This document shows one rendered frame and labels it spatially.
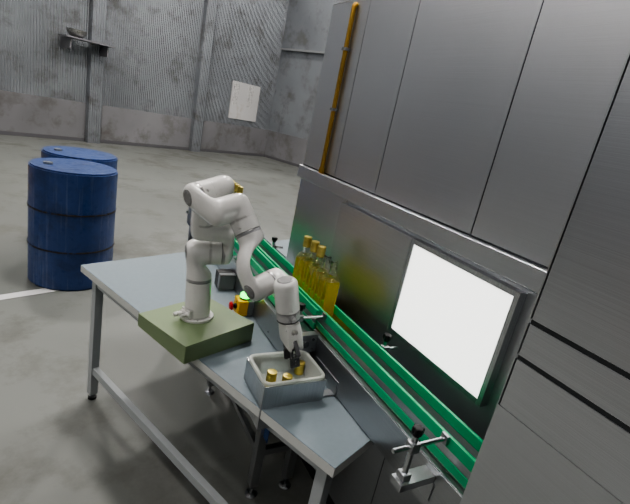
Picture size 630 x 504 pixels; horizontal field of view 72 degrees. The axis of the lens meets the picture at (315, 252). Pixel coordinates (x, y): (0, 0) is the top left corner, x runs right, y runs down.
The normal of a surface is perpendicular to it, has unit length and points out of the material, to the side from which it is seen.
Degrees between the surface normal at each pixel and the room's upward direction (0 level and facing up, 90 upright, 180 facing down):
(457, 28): 90
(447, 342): 90
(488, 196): 90
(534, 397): 90
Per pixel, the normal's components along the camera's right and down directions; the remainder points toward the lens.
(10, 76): 0.75, 0.33
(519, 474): -0.87, -0.03
